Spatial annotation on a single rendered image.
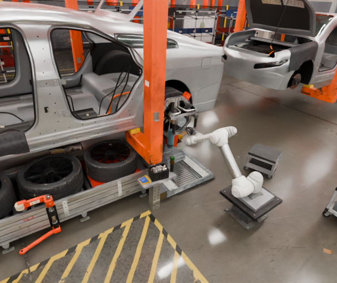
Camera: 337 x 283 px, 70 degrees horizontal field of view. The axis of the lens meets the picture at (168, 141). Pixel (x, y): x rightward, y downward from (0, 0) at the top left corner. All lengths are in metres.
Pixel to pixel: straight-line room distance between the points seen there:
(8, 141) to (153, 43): 1.67
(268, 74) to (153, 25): 3.26
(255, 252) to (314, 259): 0.58
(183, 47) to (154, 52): 0.93
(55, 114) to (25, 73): 1.72
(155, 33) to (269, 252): 2.41
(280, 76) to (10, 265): 4.88
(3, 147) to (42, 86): 0.69
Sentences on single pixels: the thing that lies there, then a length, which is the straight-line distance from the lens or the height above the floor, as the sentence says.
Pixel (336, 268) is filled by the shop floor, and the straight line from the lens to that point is 3.15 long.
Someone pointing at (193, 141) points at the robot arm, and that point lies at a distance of 3.05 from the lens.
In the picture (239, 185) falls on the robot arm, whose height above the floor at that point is 0.58.
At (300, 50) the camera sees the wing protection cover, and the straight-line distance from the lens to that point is 5.28.
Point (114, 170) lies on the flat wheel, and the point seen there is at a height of 0.46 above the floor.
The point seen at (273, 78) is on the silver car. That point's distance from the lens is 5.17.
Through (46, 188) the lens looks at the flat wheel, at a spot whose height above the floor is 0.50.
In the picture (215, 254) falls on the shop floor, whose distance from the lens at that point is 2.74.
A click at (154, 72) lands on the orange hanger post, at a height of 1.60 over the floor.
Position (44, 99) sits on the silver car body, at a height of 1.30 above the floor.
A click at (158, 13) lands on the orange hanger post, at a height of 2.09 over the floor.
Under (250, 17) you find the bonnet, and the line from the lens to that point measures 6.48.
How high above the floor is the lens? 2.21
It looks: 31 degrees down
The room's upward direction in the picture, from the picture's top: 3 degrees clockwise
